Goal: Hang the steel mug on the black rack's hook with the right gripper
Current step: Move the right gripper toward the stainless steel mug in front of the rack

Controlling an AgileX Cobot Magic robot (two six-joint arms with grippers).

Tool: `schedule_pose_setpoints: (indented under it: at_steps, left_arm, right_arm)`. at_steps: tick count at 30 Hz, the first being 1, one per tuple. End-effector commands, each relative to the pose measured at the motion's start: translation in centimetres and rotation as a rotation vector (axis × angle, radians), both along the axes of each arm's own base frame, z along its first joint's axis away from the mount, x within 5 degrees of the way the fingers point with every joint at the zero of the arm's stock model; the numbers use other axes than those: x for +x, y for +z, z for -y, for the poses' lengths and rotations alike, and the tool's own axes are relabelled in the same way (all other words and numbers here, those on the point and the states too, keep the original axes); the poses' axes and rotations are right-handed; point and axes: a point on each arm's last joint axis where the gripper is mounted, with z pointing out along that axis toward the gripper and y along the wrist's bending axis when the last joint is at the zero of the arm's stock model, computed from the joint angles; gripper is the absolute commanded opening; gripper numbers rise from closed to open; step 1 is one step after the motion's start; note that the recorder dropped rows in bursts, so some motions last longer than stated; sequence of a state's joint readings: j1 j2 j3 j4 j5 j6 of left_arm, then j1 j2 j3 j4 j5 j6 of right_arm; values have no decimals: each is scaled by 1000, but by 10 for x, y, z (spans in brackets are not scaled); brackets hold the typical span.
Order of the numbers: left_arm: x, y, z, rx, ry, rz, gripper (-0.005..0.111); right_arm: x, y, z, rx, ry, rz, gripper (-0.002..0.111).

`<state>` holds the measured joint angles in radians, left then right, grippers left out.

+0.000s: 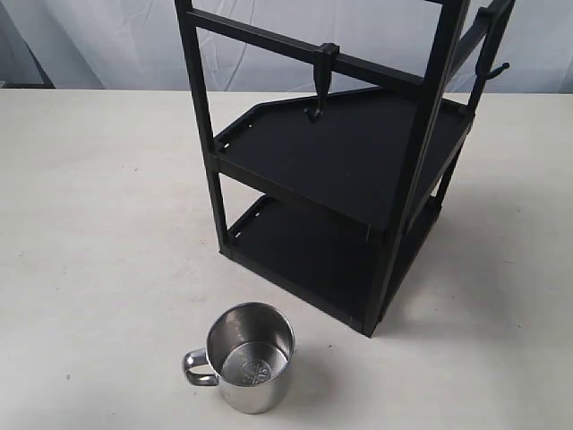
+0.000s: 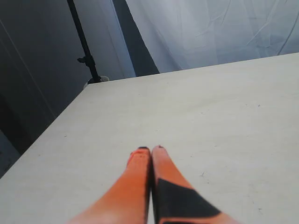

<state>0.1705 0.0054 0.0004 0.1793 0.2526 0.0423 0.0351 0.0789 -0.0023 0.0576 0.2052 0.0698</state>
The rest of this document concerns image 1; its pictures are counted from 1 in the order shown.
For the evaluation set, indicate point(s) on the stainless steel mug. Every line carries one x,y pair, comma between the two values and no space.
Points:
247,356

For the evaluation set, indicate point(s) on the black metal two-tier rack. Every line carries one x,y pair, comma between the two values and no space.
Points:
336,211

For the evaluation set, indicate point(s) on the black plastic rail hook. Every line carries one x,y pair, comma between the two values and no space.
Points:
324,57

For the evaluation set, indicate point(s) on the black metal rail hook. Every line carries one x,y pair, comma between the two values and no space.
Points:
495,31

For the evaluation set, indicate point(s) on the white backdrop curtain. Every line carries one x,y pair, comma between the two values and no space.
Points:
135,45

